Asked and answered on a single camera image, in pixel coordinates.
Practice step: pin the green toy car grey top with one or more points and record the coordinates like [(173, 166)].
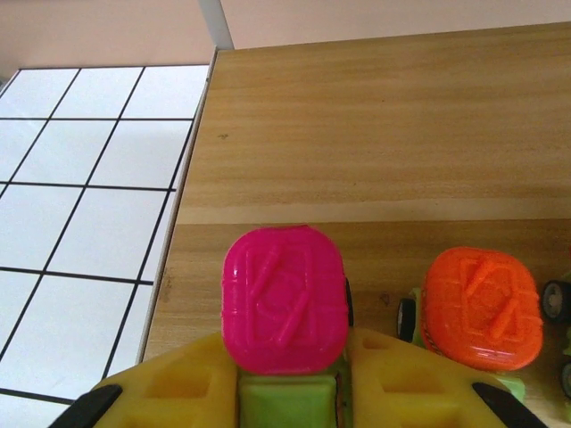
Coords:
[(557, 301)]

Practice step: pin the green toy car pink top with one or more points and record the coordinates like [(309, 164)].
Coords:
[(285, 303)]

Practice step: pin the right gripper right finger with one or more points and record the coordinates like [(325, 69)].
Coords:
[(401, 388)]

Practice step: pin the green toy car orange top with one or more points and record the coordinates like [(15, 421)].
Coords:
[(482, 307)]

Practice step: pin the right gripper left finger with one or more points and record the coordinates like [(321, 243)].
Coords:
[(178, 388)]

